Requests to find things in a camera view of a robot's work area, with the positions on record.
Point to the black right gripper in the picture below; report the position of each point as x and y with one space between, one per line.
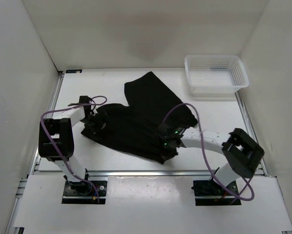
169 154

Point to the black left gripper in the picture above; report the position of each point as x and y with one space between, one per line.
101 124

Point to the black shorts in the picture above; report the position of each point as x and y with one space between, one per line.
132 128

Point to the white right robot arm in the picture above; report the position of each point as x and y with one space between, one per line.
243 154

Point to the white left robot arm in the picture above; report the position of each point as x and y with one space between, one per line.
56 141

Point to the small blue label sticker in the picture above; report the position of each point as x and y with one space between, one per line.
73 71

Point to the white plastic mesh basket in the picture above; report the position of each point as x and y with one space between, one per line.
215 75

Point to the aluminium front frame rail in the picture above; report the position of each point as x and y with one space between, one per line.
151 173

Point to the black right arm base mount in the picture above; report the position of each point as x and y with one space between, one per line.
209 193

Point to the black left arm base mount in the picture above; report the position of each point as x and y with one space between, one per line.
84 193

